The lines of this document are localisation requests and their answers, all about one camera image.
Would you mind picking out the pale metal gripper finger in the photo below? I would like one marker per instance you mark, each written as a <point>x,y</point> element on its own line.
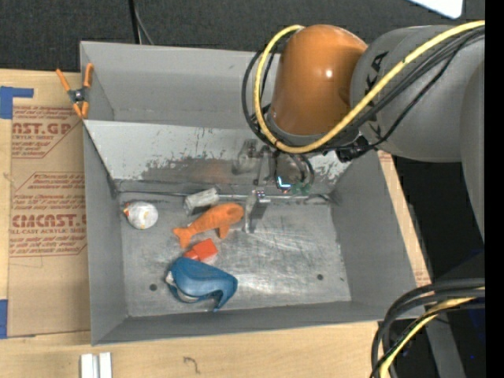
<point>262,205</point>
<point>250,217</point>

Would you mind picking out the orange toy fish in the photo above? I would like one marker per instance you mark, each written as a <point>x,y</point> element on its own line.
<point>214,219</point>

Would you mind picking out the grey metal bin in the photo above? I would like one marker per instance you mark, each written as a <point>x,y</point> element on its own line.
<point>275,258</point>

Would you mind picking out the clear plastic box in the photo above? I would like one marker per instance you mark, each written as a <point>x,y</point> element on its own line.
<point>201,200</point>

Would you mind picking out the orange and white small box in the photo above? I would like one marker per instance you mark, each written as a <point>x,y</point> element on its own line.
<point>204,249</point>

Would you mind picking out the blue curved plastic object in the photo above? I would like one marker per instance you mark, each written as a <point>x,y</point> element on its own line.
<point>201,282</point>

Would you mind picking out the white and orange round toy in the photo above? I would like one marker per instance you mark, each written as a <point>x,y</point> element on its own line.
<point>141,216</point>

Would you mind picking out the brown cardboard board red print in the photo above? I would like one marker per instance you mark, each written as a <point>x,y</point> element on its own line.
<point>43,211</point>

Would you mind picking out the black cylinder on white bracket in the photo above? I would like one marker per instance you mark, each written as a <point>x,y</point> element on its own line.
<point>352,152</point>

